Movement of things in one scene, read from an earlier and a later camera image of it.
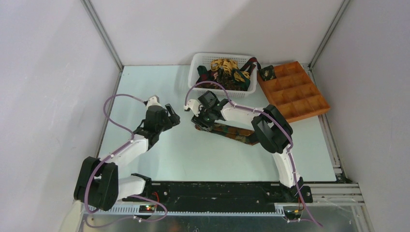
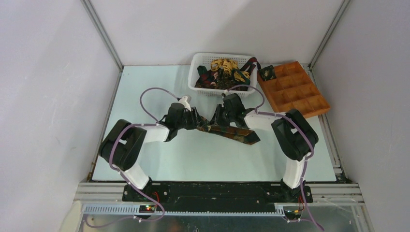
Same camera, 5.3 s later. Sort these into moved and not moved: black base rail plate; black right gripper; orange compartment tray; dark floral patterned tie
Moved: black right gripper
Not moved: dark floral patterned tie; black base rail plate; orange compartment tray
